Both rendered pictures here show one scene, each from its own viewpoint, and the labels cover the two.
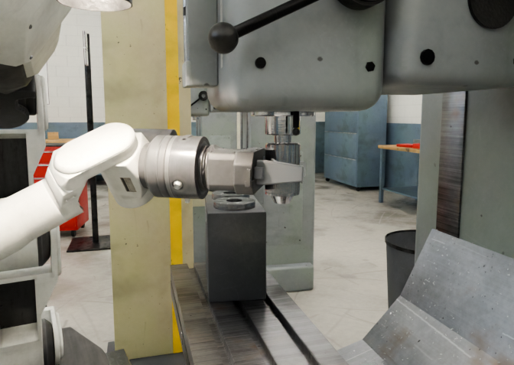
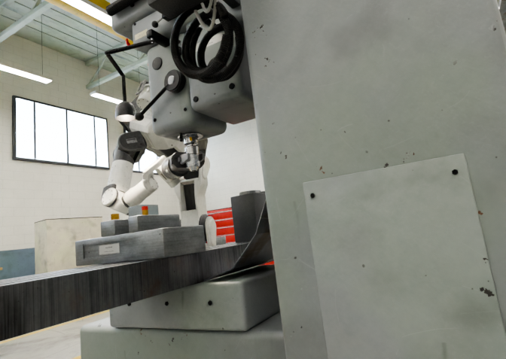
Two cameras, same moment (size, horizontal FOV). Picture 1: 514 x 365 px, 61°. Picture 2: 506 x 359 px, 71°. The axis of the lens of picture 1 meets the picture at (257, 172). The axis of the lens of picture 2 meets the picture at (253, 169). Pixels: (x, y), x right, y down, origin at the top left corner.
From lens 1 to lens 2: 1.06 m
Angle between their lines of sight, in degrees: 47
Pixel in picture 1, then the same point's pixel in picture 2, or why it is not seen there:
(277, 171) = (183, 157)
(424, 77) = (198, 106)
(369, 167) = not seen: outside the picture
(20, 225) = (134, 193)
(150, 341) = not seen: hidden behind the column
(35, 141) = (197, 182)
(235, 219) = (240, 199)
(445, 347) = not seen: hidden behind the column
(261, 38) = (154, 112)
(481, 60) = (216, 92)
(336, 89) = (176, 120)
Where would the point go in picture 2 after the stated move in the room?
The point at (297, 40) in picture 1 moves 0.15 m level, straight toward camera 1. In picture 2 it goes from (163, 109) to (117, 103)
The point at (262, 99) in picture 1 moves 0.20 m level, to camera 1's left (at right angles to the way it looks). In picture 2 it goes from (158, 131) to (130, 146)
